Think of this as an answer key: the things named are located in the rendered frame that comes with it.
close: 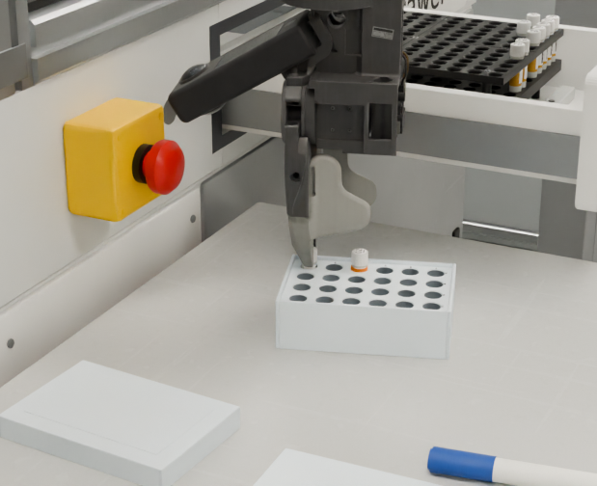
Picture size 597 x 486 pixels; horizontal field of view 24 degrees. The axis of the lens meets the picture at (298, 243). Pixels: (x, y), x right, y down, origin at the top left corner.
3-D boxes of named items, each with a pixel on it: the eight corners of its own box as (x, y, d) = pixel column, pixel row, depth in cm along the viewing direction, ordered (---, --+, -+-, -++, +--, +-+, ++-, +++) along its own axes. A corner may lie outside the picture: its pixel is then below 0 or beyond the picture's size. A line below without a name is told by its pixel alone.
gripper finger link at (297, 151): (306, 224, 99) (307, 102, 96) (284, 223, 99) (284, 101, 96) (314, 202, 103) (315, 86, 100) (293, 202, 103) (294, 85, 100)
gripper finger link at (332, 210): (367, 283, 101) (371, 161, 98) (286, 279, 102) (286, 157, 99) (371, 268, 104) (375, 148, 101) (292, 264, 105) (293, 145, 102)
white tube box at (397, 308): (453, 309, 107) (456, 262, 105) (448, 360, 99) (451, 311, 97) (292, 298, 108) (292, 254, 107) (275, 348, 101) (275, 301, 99)
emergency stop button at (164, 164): (190, 185, 104) (189, 134, 102) (163, 203, 101) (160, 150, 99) (155, 179, 105) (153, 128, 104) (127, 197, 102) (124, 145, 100)
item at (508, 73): (563, 35, 129) (563, 28, 128) (502, 85, 114) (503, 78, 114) (544, 33, 129) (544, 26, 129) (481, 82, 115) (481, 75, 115)
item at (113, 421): (240, 427, 90) (240, 405, 90) (162, 493, 84) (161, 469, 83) (84, 380, 96) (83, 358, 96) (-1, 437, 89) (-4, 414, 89)
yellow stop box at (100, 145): (176, 194, 107) (173, 103, 104) (124, 227, 101) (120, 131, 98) (119, 183, 109) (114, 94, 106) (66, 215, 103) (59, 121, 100)
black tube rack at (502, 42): (558, 95, 131) (563, 28, 128) (499, 152, 116) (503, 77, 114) (341, 67, 140) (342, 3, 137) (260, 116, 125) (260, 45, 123)
